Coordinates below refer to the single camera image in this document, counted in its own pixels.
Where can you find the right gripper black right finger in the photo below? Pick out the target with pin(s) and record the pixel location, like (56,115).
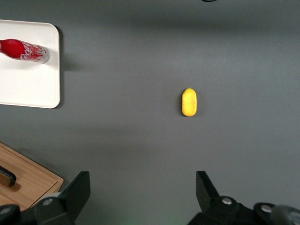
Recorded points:
(211,206)

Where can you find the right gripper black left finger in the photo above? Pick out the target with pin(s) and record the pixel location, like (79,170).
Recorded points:
(70,201)

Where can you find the red coke bottle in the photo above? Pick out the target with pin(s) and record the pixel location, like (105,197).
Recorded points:
(21,50)

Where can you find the cream rectangular tray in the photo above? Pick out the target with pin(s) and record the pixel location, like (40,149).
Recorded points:
(28,82)

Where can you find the wooden drawer cabinet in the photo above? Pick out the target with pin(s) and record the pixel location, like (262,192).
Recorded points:
(32,182)

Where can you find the yellow lemon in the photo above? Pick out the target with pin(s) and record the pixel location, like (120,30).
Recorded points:
(189,103)

